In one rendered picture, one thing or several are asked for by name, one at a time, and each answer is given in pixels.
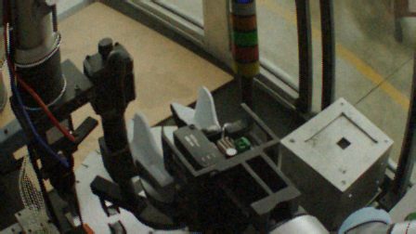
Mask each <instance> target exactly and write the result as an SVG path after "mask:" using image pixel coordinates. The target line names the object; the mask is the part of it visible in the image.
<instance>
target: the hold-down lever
mask: <svg viewBox="0 0 416 234"><path fill-rule="evenodd" d="M124 64H125V59H124V53H123V52H122V51H121V50H117V51H112V52H111V53H110V54H109V56H108V69H109V72H108V74H109V77H110V79H111V80H112V81H113V85H112V86H113V92H114V103H115V108H116V112H117V113H118V114H124V113H125V111H126V108H125V103H124V86H123V81H124V77H125V66H124Z"/></svg>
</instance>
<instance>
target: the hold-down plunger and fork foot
mask: <svg viewBox="0 0 416 234"><path fill-rule="evenodd" d="M90 187H91V190H92V193H93V194H94V195H96V196H98V199H99V202H100V204H101V207H102V209H103V211H104V213H106V215H107V217H110V214H109V211H108V207H107V203H106V202H105V201H107V202H111V203H112V204H113V206H114V207H115V209H116V211H117V213H118V214H121V211H120V208H121V209H124V210H125V211H127V212H129V213H131V214H134V215H137V216H140V215H141V214H142V213H143V212H144V209H146V208H147V202H146V197H145V196H142V195H139V194H137V193H136V190H135V188H134V184H133V178H131V179H129V180H127V181H122V182H120V183H118V184H116V183H113V182H111V181H109V180H108V179H105V178H104V177H101V176H99V175H96V177H95V178H94V179H93V181H92V182H91V183H90Z"/></svg>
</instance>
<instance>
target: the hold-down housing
mask: <svg viewBox="0 0 416 234"><path fill-rule="evenodd" d="M112 44H113V41H112V39H111V38H109V37H107V38H103V39H102V40H100V41H99V42H98V44H97V45H98V53H96V54H95V55H93V56H90V55H87V56H86V57H85V59H84V62H83V67H84V69H83V71H84V75H85V76H86V77H87V78H88V79H89V80H90V82H91V83H93V84H94V85H95V94H96V99H94V100H92V101H90V105H91V106H92V109H93V111H94V112H95V114H96V115H99V116H100V117H101V125H102V131H103V136H102V137H99V139H98V145H99V149H100V154H101V158H102V162H103V167H104V168H105V169H106V170H107V172H108V174H109V175H110V178H111V180H112V181H113V182H114V183H117V184H118V183H120V182H122V181H127V180H129V179H131V178H133V177H135V176H138V174H137V169H136V167H135V165H134V162H133V159H132V155H131V151H130V148H129V143H128V136H127V130H126V124H125V118H124V114H118V113H117V112H116V108H115V103H114V92H113V86H112V85H113V81H112V80H111V79H110V77H109V74H108V72H109V69H108V56H109V54H110V53H111V52H112V51H117V50H121V51H122V52H123V53H124V59H125V64H124V66H125V77H124V78H123V91H124V103H125V108H126V109H127V107H128V105H129V103H130V102H131V101H133V100H135V99H136V98H137V91H136V78H135V72H134V69H135V66H134V60H133V57H132V56H131V55H129V54H130V53H129V52H128V51H127V50H126V49H125V47H124V46H123V45H122V44H121V43H120V44H119V43H118V42H115V43H114V45H112Z"/></svg>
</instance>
